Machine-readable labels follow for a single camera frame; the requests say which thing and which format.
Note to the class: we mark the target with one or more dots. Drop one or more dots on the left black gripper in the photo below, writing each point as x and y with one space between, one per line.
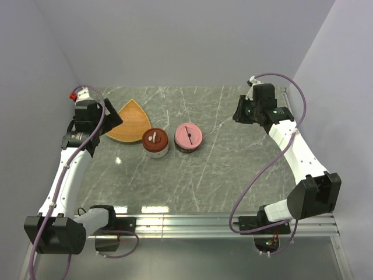
112 120

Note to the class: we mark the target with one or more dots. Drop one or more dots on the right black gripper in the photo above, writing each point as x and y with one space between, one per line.
239 115

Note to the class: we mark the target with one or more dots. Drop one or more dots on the pink round lid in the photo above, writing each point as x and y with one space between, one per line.
189 130

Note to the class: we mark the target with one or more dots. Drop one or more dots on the dark steel lunch tin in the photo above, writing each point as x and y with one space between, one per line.
186 145

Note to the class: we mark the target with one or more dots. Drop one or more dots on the brown round lid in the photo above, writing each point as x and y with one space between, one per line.
155 136

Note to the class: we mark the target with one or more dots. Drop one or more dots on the white steel lunch tin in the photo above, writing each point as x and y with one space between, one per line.
157 151

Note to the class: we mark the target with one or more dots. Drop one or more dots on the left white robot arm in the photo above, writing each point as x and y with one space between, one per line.
55 229

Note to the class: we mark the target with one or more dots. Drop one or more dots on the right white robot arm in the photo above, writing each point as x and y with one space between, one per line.
316 189

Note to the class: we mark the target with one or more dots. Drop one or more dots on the woven bamboo tray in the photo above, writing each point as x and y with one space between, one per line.
135 124

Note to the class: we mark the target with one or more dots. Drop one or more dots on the aluminium rail frame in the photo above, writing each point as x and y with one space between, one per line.
201 246

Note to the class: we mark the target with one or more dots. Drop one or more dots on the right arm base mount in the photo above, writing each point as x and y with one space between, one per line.
254 225

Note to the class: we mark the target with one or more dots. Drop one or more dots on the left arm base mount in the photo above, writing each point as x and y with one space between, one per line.
116 227

